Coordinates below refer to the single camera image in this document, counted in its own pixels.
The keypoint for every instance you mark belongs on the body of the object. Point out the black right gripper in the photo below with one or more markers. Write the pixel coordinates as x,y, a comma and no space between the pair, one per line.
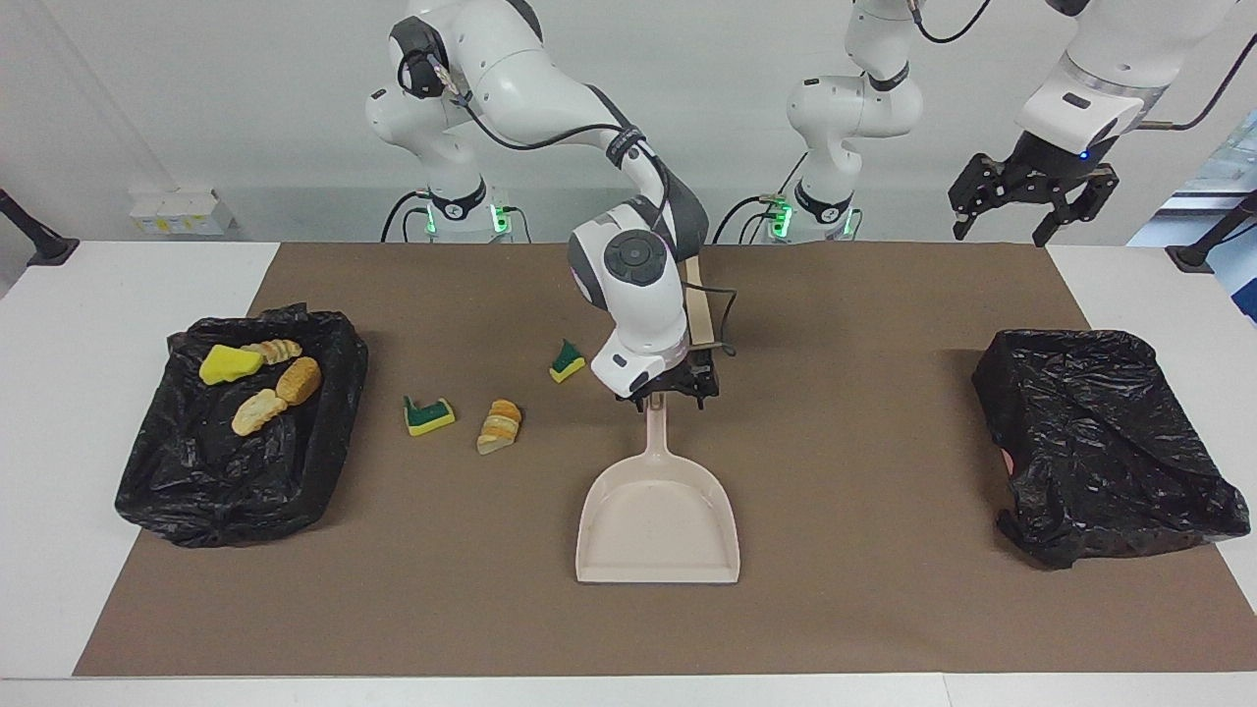
678,378

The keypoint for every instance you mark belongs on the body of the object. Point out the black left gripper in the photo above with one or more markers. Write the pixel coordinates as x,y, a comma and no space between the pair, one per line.
1041,167

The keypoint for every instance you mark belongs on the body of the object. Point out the beige hand brush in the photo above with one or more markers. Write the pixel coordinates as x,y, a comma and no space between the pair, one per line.
699,314

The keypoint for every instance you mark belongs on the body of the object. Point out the small green yellow sponge piece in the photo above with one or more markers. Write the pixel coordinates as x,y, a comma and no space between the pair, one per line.
568,365

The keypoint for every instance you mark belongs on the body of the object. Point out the beige plastic dustpan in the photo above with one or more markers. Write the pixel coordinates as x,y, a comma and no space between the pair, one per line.
658,530

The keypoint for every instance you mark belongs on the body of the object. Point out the striped orange croissant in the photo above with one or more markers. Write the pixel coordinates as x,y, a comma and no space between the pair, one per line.
501,427

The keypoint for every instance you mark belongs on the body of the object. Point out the notched green yellow sponge piece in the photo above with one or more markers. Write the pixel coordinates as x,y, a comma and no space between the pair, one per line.
432,420

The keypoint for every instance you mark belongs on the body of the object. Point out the brown bread roll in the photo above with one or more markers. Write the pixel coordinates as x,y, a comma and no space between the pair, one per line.
300,381

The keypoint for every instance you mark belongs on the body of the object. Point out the pale bread chunk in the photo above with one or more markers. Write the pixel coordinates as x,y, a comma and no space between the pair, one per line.
257,412
278,351

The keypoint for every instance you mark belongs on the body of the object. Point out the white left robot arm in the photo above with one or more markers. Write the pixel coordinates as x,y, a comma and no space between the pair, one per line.
1110,39

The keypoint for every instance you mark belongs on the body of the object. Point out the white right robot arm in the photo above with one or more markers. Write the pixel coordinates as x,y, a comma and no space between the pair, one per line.
638,295

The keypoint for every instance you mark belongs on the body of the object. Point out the black bag lined bin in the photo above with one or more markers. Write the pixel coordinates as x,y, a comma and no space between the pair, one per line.
1100,442
196,471

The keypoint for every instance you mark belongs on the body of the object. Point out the black stand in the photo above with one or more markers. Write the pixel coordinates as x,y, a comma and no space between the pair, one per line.
1193,257
49,250

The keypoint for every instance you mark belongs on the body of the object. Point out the brown table mat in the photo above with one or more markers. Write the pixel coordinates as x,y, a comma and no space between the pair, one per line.
491,609

